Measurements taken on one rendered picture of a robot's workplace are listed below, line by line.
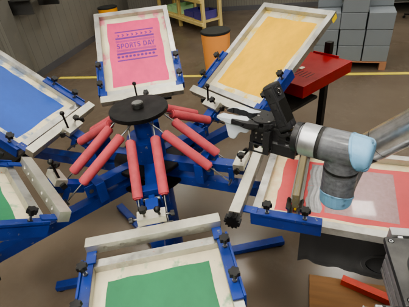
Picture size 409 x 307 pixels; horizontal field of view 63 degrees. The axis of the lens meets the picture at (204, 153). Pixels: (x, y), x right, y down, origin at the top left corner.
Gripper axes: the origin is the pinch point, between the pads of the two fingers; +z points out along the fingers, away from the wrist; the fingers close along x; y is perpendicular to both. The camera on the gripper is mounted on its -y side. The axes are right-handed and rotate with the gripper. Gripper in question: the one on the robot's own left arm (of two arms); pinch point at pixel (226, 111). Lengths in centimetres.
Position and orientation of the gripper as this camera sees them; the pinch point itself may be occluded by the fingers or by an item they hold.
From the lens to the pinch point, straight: 86.5
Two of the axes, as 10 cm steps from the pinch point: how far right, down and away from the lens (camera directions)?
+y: 0.1, 8.8, 4.8
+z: -8.2, -2.7, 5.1
